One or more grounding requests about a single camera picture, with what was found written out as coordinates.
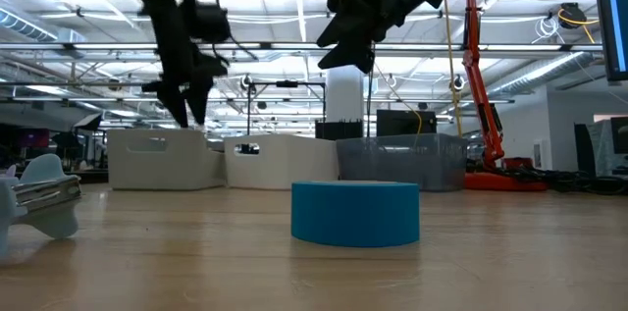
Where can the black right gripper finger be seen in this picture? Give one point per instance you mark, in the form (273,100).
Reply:
(348,34)
(353,58)

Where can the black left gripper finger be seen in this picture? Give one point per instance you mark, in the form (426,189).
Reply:
(177,105)
(202,100)

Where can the blue tape roll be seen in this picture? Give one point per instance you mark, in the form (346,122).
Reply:
(353,213)

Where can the light grey plastic bin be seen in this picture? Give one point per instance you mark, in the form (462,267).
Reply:
(162,169)

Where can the low black background display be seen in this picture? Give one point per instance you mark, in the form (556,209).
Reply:
(338,129)

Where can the wide black background display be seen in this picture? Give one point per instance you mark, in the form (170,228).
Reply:
(404,122)

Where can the white plastic bin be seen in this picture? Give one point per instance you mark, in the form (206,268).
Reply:
(284,166)

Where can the dark translucent plastic bin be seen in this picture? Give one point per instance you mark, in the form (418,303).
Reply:
(400,164)

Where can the red desk lamp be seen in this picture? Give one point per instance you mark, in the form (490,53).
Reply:
(483,105)

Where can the black computer monitor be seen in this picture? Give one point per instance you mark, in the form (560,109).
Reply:
(613,16)

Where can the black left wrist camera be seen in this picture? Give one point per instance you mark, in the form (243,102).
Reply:
(213,21)

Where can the black tube frame stand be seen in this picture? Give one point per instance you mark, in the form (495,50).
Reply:
(287,84)

